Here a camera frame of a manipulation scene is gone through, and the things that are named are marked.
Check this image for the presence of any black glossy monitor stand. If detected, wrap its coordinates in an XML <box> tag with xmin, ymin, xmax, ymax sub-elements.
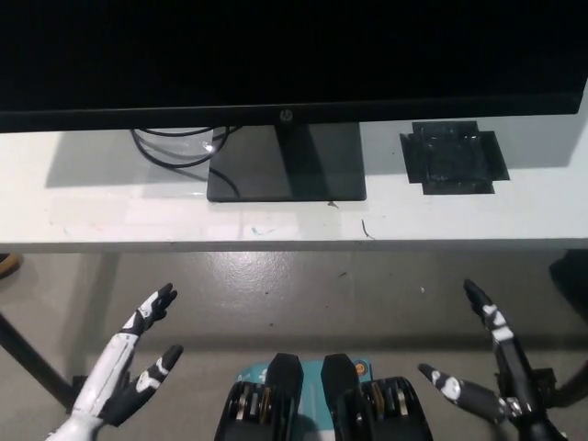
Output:
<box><xmin>206</xmin><ymin>121</ymin><xmax>368</xmax><ymax>203</ymax></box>

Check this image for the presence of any black right robot torso block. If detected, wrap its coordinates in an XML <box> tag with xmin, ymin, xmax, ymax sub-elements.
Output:
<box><xmin>321</xmin><ymin>352</ymin><xmax>435</xmax><ymax>441</ymax></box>

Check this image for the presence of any black left robot torso block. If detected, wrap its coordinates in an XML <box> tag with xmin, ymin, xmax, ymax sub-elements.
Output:
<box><xmin>215</xmin><ymin>352</ymin><xmax>307</xmax><ymax>441</ymax></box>

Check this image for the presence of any black robot torso block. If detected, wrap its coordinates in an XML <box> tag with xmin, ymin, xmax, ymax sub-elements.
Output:
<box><xmin>215</xmin><ymin>352</ymin><xmax>307</xmax><ymax>441</ymax></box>
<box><xmin>321</xmin><ymin>352</ymin><xmax>435</xmax><ymax>441</ymax></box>

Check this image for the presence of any black monitor cable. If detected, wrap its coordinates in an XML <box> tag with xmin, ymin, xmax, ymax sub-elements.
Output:
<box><xmin>130</xmin><ymin>124</ymin><xmax>249</xmax><ymax>171</ymax></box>

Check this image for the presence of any black slanted table leg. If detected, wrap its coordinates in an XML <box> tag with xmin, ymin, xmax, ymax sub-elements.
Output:
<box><xmin>0</xmin><ymin>310</ymin><xmax>77</xmax><ymax>408</ymax></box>

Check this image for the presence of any black HP monitor screen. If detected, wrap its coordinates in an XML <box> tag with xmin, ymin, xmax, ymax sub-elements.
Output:
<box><xmin>0</xmin><ymin>0</ymin><xmax>588</xmax><ymax>134</ymax></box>

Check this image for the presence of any black curved table leg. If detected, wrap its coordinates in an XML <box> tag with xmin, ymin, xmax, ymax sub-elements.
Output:
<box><xmin>550</xmin><ymin>366</ymin><xmax>588</xmax><ymax>410</ymax></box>

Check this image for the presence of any brown tan shoe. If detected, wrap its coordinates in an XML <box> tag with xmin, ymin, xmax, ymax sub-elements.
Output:
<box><xmin>0</xmin><ymin>252</ymin><xmax>23</xmax><ymax>280</ymax></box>

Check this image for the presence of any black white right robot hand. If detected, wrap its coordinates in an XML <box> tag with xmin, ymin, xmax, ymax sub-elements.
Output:
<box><xmin>416</xmin><ymin>277</ymin><xmax>548</xmax><ymax>423</ymax></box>

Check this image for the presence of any black bulky floor object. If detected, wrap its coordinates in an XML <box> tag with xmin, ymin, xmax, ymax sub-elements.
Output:
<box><xmin>548</xmin><ymin>250</ymin><xmax>588</xmax><ymax>313</ymax></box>

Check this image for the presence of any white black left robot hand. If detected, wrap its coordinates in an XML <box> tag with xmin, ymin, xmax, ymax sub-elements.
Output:
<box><xmin>72</xmin><ymin>282</ymin><xmax>185</xmax><ymax>427</ymax></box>

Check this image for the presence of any black tape patch on tabletop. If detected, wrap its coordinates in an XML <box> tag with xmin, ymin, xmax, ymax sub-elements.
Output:
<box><xmin>398</xmin><ymin>120</ymin><xmax>510</xmax><ymax>197</ymax></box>

